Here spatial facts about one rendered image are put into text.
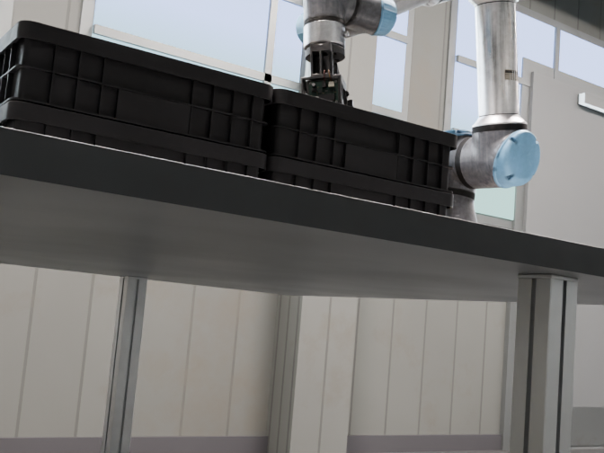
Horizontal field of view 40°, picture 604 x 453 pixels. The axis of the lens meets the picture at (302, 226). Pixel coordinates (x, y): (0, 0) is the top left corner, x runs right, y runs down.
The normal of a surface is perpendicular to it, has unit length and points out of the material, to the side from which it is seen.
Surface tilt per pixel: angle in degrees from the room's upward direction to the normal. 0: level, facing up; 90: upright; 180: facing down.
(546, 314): 90
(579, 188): 90
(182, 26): 90
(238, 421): 90
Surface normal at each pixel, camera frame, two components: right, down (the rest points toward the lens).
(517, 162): 0.59, 0.13
